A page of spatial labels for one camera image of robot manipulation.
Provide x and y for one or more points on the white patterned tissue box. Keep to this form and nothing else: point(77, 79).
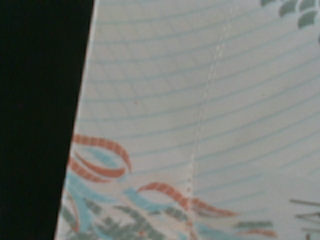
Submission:
point(197, 120)

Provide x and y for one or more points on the black tablecloth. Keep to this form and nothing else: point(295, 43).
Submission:
point(42, 51)

